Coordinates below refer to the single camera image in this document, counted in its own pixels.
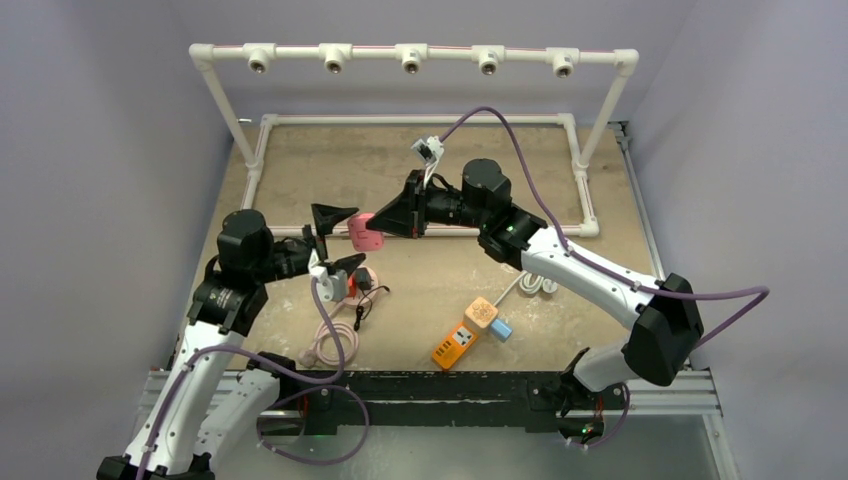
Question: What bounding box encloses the black charger adapter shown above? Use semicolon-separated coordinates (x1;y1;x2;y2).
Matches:
352;267;391;332

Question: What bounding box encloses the pink square charger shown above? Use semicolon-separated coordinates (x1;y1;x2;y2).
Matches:
346;212;385;253

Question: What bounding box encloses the beige cube socket adapter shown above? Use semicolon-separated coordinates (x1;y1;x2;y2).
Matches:
462;297;499;332

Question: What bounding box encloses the orange power strip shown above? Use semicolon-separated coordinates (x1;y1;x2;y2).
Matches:
430;268;561;372

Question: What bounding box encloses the blue square charger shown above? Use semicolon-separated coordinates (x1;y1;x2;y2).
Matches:
489;318;513;343

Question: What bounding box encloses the red cube socket adapter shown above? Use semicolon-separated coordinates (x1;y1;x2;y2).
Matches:
346;276;359;298

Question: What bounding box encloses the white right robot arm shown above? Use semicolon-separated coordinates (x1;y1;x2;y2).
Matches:
366;159;703;407

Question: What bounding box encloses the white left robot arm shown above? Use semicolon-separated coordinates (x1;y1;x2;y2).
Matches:
96;203;366;479

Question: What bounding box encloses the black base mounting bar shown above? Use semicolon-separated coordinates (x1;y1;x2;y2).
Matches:
263;371;627;439

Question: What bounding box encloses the white PVC pipe frame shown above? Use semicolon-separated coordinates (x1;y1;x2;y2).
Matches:
188;42;641;240

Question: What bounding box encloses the aluminium rail frame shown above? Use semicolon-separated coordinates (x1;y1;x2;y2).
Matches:
117;120;740;480

